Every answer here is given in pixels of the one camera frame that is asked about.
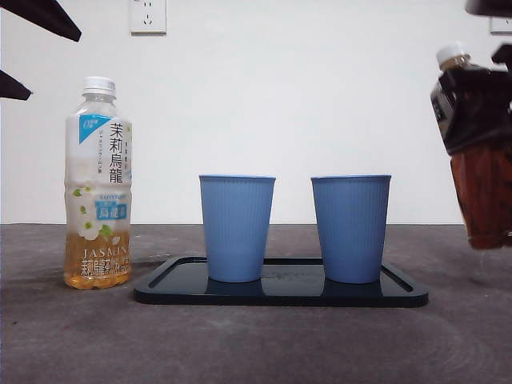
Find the dark oolong tea bottle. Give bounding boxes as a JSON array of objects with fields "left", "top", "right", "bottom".
[{"left": 430, "top": 41, "right": 512, "bottom": 251}]

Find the jasmine tea bottle white label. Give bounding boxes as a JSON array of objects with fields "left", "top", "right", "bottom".
[{"left": 63, "top": 76, "right": 134, "bottom": 290}]

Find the blue ribbed cup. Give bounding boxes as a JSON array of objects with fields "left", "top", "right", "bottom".
[
  {"left": 310, "top": 174, "right": 393, "bottom": 285},
  {"left": 198, "top": 174, "right": 278, "bottom": 284}
]

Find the dark navy rectangular tray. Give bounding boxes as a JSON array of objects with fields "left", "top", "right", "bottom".
[{"left": 133, "top": 256, "right": 430, "bottom": 308}]

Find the white wall socket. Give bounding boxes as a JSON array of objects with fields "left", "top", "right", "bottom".
[
  {"left": 490, "top": 14, "right": 512, "bottom": 34},
  {"left": 130, "top": 0, "right": 168, "bottom": 35}
]

